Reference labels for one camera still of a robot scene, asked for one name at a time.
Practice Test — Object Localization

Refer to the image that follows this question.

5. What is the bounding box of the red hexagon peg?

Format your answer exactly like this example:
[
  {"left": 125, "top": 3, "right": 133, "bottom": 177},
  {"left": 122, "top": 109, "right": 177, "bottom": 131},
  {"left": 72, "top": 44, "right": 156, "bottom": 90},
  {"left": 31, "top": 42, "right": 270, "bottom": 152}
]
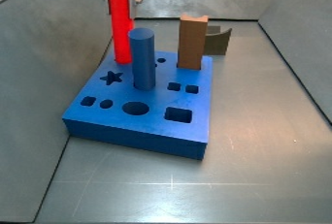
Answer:
[{"left": 109, "top": 0, "right": 134, "bottom": 64}]

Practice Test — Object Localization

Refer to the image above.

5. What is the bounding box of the blue foam shape board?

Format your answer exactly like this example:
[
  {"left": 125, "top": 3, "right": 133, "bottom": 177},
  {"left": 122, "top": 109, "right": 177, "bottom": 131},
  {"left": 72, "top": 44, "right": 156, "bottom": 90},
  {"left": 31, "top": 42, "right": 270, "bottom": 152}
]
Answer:
[{"left": 62, "top": 51, "right": 213, "bottom": 160}]

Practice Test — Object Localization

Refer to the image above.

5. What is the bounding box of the blue cylinder peg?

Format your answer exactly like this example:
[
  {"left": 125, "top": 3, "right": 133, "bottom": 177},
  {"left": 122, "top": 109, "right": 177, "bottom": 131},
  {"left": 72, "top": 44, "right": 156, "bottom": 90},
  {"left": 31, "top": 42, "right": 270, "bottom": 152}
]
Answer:
[{"left": 129, "top": 28, "right": 156, "bottom": 90}]

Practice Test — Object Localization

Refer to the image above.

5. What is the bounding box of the brown notched block peg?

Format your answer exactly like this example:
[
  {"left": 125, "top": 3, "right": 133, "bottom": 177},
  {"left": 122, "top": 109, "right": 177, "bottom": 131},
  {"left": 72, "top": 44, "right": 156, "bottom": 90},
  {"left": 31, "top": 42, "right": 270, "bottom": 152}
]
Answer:
[{"left": 179, "top": 14, "right": 209, "bottom": 70}]

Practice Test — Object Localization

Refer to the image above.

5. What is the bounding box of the dark grey curved bracket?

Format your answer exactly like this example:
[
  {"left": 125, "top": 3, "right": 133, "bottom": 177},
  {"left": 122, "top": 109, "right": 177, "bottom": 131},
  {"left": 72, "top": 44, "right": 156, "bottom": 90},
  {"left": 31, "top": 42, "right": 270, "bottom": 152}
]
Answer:
[{"left": 204, "top": 26, "right": 232, "bottom": 55}]

